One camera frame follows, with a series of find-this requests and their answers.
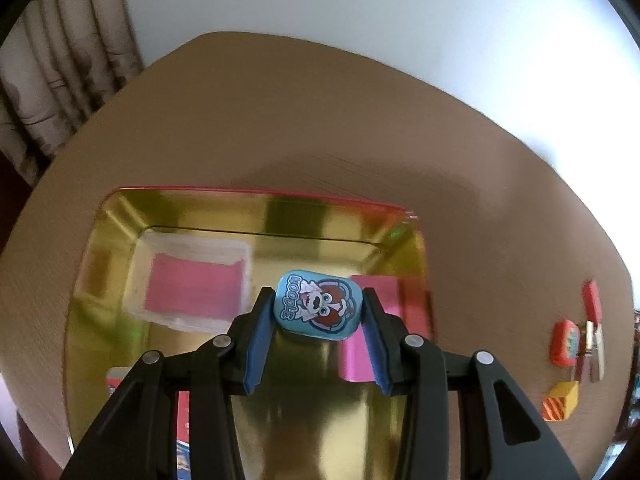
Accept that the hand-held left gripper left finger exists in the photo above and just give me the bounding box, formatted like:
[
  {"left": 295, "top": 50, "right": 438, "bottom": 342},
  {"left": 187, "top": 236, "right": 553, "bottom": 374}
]
[{"left": 60, "top": 287, "right": 276, "bottom": 480}]

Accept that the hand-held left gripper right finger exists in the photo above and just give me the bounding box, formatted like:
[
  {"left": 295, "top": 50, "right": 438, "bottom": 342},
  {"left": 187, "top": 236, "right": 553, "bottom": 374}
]
[{"left": 360, "top": 287, "right": 581, "bottom": 480}]

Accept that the pink block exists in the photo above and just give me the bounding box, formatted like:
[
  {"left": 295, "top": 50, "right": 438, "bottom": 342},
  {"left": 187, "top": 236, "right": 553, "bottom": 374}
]
[{"left": 337, "top": 274, "right": 435, "bottom": 383}]

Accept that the small blue cartoon tin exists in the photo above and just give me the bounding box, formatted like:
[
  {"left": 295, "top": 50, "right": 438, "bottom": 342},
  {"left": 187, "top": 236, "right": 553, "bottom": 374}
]
[{"left": 272, "top": 269, "right": 363, "bottom": 342}]

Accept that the clear box with pink insert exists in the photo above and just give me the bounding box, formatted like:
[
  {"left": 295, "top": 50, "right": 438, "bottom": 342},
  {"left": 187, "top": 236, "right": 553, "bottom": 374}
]
[{"left": 120, "top": 230, "right": 253, "bottom": 333}]

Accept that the red tin box gold inside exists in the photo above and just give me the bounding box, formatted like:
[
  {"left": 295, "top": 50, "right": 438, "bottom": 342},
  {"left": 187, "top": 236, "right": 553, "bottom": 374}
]
[{"left": 62, "top": 186, "right": 437, "bottom": 480}]

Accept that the yellow cube block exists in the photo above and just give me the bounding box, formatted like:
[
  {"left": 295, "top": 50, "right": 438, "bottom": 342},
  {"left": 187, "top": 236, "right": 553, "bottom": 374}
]
[{"left": 542, "top": 381, "right": 581, "bottom": 422}]

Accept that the red block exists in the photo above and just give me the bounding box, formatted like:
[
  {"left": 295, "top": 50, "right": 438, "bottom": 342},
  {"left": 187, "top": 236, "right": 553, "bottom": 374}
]
[{"left": 581, "top": 280, "right": 603, "bottom": 321}]

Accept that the beige patterned curtain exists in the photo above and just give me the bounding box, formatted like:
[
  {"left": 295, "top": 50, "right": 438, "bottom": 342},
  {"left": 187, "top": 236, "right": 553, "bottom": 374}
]
[{"left": 0, "top": 0, "right": 146, "bottom": 186}]

